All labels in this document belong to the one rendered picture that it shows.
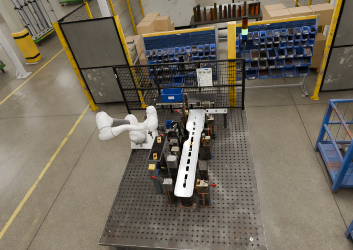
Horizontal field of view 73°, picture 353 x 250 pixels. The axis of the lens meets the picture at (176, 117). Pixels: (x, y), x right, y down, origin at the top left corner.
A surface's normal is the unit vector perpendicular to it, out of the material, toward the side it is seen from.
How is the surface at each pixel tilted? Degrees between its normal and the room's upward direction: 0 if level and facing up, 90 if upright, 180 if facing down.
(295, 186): 0
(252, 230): 0
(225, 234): 0
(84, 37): 90
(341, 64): 90
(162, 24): 90
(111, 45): 91
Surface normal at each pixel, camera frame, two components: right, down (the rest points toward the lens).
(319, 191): -0.15, -0.77
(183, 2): -0.13, 0.64
